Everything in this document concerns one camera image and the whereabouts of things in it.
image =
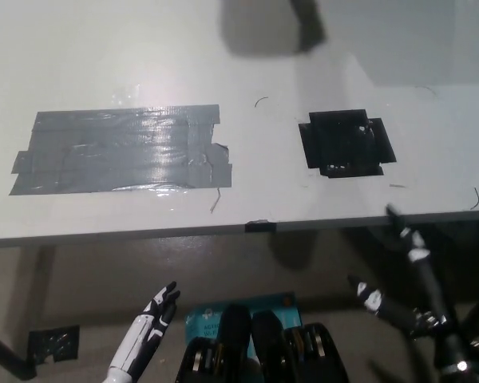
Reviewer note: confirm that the black tape square patch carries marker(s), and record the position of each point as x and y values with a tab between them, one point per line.
345	143

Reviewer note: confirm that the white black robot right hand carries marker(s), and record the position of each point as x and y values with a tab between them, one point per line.
435	315

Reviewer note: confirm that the grey duct tape patch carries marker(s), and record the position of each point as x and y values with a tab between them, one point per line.
119	149

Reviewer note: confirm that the small black tape strip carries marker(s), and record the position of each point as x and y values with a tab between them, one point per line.
260	227

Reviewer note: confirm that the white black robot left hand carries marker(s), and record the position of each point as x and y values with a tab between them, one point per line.
145	333

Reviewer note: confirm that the teal cardboard box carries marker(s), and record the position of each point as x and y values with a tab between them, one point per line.
207	319

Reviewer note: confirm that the black metal base bar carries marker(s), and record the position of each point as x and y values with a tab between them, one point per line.
8	355

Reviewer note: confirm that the grey table leg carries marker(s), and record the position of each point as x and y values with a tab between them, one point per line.
38	275

